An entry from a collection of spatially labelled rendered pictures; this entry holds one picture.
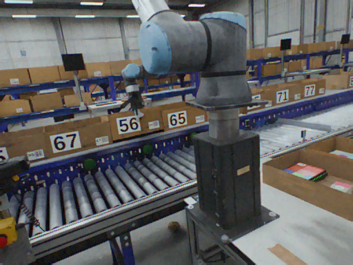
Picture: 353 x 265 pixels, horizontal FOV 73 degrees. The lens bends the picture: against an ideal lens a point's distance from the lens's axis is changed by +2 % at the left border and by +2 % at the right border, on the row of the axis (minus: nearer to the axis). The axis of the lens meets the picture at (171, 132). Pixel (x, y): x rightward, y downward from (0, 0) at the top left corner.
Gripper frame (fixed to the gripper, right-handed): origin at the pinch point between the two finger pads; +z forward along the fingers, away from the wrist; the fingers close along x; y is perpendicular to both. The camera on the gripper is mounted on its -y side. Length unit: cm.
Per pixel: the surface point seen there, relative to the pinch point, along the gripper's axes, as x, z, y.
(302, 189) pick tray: -94, 46, 33
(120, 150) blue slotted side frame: -2.2, 17.3, -16.1
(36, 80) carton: 425, -157, -71
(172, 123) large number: 0.5, 7.5, 26.7
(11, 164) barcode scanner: -67, 10, -66
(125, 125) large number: -0.1, 1.3, -9.0
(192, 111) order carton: -1.0, 1.5, 46.1
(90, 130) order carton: -1.3, 0.0, -31.9
